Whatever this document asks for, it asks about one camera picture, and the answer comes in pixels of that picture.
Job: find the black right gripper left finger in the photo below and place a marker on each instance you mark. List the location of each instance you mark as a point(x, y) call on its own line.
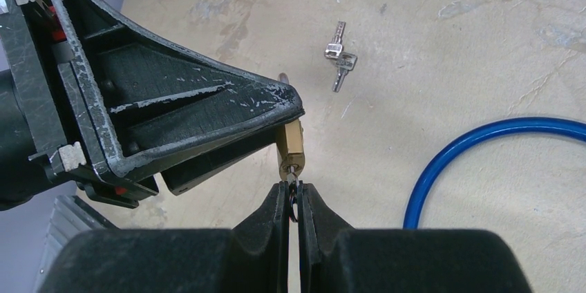
point(251, 257)

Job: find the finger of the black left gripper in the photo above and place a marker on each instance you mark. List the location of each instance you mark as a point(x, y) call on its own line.
point(154, 104)
point(191, 173)

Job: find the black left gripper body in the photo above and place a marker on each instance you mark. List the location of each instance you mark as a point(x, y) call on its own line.
point(42, 145)

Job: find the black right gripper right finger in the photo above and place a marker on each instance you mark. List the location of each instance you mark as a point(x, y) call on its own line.
point(336, 257)

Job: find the small padlock key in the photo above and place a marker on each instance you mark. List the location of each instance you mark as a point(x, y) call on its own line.
point(293, 184)

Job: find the brass padlock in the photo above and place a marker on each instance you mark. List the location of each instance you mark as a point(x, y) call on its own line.
point(290, 149)

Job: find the silver key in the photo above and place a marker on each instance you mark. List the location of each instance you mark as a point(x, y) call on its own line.
point(335, 47)

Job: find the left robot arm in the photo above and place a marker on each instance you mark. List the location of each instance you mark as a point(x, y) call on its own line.
point(90, 96)

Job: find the blue cable lock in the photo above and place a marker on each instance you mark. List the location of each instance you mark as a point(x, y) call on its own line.
point(545, 125)

